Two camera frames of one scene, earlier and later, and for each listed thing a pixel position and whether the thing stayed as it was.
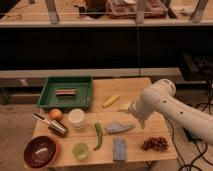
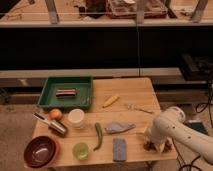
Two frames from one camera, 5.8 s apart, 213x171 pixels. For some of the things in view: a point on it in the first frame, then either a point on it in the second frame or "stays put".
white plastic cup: (76, 118) stays put
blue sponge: (119, 149) stays put
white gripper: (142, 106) to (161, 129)
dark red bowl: (40, 152) stays put
